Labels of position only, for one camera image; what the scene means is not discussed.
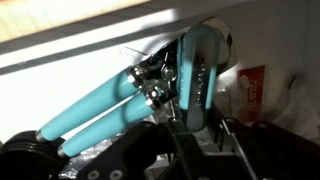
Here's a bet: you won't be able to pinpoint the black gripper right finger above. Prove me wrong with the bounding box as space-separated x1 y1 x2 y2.
219 116 320 180

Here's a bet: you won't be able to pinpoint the red and white packet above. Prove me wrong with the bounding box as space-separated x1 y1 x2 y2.
237 65 267 123

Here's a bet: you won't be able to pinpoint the wooden kitchen drawer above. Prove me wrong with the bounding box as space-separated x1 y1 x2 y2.
0 0 320 180

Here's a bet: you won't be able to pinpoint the blue handled can opener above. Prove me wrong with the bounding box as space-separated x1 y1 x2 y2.
34 16 238 158

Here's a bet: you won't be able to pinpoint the black round plastic lid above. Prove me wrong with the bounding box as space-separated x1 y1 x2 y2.
0 130 69 180

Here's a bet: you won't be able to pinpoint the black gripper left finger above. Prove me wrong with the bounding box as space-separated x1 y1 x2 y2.
76 121 193 180

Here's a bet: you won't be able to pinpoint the white plastic bags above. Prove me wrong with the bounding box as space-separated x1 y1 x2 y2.
213 66 320 144

